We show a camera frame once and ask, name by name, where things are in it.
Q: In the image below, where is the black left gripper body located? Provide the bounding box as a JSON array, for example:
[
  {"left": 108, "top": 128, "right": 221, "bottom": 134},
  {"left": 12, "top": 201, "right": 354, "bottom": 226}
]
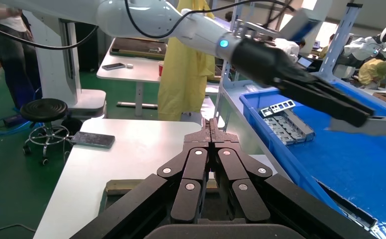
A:
[{"left": 230, "top": 37, "right": 316, "bottom": 88}]

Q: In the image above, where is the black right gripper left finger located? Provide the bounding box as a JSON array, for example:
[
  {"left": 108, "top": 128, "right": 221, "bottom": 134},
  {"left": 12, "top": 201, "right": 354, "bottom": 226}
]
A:
[{"left": 70, "top": 118, "right": 212, "bottom": 239}]

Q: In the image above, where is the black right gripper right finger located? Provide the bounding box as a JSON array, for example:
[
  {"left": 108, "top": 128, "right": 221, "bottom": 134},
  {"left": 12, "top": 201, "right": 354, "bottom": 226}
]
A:
[{"left": 212, "top": 118, "right": 377, "bottom": 239}]

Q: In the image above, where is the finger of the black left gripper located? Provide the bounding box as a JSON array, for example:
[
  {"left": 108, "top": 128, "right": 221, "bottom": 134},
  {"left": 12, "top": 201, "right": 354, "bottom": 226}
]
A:
[
  {"left": 310, "top": 76, "right": 376, "bottom": 117},
  {"left": 273, "top": 79, "right": 371, "bottom": 128}
]

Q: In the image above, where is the grey perforated metal strip part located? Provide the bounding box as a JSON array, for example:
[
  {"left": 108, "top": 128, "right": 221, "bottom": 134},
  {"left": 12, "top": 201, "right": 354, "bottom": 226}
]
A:
[{"left": 325, "top": 116, "right": 386, "bottom": 139}]

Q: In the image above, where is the long grey box-shaped metal part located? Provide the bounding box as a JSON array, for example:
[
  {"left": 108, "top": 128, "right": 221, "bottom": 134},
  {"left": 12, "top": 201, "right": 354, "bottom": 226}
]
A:
[{"left": 283, "top": 109, "right": 316, "bottom": 143}]

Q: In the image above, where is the flat grey stamped metal part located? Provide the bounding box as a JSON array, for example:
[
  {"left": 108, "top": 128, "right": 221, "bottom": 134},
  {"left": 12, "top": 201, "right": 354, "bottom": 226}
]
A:
[
  {"left": 263, "top": 117, "right": 296, "bottom": 146},
  {"left": 273, "top": 115, "right": 306, "bottom": 143}
]

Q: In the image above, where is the seated person in white shirt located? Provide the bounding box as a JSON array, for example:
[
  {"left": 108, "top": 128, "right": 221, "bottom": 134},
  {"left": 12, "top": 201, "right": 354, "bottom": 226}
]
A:
[{"left": 274, "top": 37, "right": 306, "bottom": 63}]

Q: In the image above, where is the seated person in yellow suit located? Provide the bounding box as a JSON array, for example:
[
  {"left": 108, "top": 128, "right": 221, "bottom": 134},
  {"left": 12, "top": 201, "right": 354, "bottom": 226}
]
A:
[{"left": 358, "top": 57, "right": 386, "bottom": 88}]

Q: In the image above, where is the open laptop with bright screen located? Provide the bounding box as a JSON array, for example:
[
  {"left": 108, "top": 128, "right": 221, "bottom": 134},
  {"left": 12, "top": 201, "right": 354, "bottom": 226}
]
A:
[{"left": 296, "top": 56, "right": 313, "bottom": 69}]

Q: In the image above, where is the white humanoid robot black head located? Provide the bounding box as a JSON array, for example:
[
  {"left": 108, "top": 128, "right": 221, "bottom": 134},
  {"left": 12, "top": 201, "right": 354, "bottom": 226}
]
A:
[{"left": 333, "top": 24, "right": 386, "bottom": 80}]

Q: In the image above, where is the blue plastic bin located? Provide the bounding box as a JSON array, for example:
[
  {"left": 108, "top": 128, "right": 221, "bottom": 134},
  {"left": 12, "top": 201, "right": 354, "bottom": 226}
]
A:
[{"left": 239, "top": 79, "right": 386, "bottom": 239}]

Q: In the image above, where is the person in yellow coat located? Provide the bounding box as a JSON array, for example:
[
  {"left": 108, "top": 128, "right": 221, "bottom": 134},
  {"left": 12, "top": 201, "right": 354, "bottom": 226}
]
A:
[{"left": 157, "top": 0, "right": 217, "bottom": 121}]

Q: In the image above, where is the dark smartphone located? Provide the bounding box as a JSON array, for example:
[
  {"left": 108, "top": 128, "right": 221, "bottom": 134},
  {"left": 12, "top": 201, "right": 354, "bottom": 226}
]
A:
[{"left": 70, "top": 131, "right": 116, "bottom": 148}]

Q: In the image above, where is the white table with T-leg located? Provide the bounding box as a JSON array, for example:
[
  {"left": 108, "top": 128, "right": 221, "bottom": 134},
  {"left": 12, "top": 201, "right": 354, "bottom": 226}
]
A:
[{"left": 96, "top": 37, "right": 167, "bottom": 117}]

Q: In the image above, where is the dark tray with olive edge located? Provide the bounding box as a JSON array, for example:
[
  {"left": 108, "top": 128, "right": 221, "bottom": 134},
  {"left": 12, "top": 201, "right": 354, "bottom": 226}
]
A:
[{"left": 109, "top": 37, "right": 167, "bottom": 61}]

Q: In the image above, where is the black round floor device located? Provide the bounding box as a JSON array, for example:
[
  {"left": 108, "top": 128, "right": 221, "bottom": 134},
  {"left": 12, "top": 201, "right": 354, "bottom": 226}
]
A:
[{"left": 61, "top": 115, "right": 84, "bottom": 136}]

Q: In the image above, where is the silver smartphone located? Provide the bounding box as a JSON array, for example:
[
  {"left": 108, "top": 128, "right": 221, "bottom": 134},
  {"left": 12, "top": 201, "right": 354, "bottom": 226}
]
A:
[{"left": 101, "top": 62, "right": 126, "bottom": 71}]

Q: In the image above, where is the black round stool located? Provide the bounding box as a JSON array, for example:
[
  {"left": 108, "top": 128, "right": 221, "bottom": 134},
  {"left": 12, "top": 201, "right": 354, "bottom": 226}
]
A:
[{"left": 20, "top": 98, "right": 71, "bottom": 166}]

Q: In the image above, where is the bluish power adapter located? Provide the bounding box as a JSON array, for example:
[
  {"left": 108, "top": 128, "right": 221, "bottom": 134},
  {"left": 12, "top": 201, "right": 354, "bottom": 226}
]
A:
[{"left": 2, "top": 114, "right": 25, "bottom": 127}]

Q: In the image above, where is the person in dark trousers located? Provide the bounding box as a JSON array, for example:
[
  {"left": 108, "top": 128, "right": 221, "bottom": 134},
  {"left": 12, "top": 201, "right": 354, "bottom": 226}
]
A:
[{"left": 0, "top": 0, "right": 43, "bottom": 110}]

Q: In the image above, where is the grey bracket with square holes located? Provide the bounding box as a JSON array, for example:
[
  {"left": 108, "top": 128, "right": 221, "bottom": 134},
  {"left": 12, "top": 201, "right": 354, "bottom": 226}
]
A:
[{"left": 260, "top": 99, "right": 297, "bottom": 119}]

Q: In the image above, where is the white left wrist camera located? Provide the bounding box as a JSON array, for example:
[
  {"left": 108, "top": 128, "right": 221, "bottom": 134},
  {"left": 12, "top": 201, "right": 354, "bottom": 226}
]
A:
[{"left": 234, "top": 8, "right": 323, "bottom": 43}]

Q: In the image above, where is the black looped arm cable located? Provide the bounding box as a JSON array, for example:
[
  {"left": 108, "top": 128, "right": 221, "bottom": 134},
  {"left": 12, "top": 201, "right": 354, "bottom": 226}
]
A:
[{"left": 124, "top": 0, "right": 296, "bottom": 39}]

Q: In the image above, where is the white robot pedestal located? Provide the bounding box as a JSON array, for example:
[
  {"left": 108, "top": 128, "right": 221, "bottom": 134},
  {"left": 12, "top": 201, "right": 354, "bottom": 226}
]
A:
[{"left": 31, "top": 13, "right": 107, "bottom": 120}]

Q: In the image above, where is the black long arm cable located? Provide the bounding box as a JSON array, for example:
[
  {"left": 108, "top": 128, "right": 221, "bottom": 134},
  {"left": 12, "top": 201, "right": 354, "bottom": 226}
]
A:
[{"left": 0, "top": 22, "right": 98, "bottom": 51}]

